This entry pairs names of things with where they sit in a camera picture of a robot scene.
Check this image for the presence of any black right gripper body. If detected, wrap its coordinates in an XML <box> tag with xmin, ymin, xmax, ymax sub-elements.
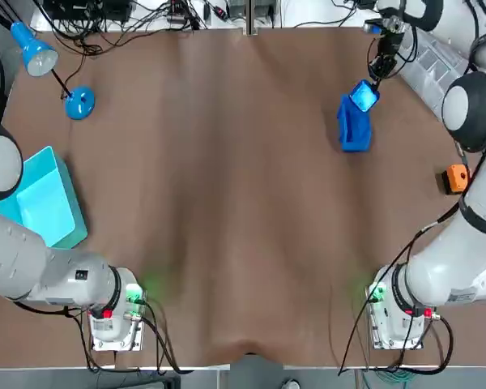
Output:
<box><xmin>378</xmin><ymin>30</ymin><xmax>406</xmax><ymax>61</ymax></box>

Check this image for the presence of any blue storage box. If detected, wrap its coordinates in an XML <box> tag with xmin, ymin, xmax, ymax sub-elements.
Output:
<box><xmin>336</xmin><ymin>93</ymin><xmax>373</xmax><ymax>154</ymax></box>

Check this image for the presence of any orange button box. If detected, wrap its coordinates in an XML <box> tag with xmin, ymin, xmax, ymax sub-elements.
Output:
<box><xmin>435</xmin><ymin>163</ymin><xmax>471</xmax><ymax>196</ymax></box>

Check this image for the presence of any black electronics box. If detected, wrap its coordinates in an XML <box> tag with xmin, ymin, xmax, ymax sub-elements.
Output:
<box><xmin>48</xmin><ymin>0</ymin><xmax>131</xmax><ymax>21</ymax></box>

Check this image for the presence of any white desk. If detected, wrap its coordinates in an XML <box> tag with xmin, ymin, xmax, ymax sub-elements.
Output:
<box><xmin>32</xmin><ymin>0</ymin><xmax>373</xmax><ymax>32</ymax></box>

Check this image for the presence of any blue desk lamp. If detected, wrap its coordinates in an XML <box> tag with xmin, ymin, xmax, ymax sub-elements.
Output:
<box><xmin>9</xmin><ymin>20</ymin><xmax>97</xmax><ymax>122</ymax></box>

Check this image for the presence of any teal plastic bin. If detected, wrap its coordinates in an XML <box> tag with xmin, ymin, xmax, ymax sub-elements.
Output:
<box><xmin>0</xmin><ymin>145</ymin><xmax>89</xmax><ymax>250</ymax></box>

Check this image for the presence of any aluminium post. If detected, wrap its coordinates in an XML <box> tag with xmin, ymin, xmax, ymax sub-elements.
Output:
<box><xmin>245</xmin><ymin>0</ymin><xmax>258</xmax><ymax>37</ymax></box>

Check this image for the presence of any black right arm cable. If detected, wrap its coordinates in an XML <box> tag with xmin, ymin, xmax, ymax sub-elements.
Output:
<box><xmin>338</xmin><ymin>152</ymin><xmax>486</xmax><ymax>376</ymax></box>

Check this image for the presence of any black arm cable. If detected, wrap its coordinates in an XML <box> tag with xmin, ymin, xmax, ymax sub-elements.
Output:
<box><xmin>338</xmin><ymin>152</ymin><xmax>486</xmax><ymax>376</ymax></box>
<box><xmin>7</xmin><ymin>299</ymin><xmax>195</xmax><ymax>374</ymax></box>

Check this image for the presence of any thin lamp cord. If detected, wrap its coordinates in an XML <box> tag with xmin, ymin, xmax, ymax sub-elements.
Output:
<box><xmin>60</xmin><ymin>24</ymin><xmax>106</xmax><ymax>100</ymax></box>

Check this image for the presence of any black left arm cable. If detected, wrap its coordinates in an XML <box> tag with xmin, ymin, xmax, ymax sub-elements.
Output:
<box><xmin>7</xmin><ymin>299</ymin><xmax>195</xmax><ymax>374</ymax></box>

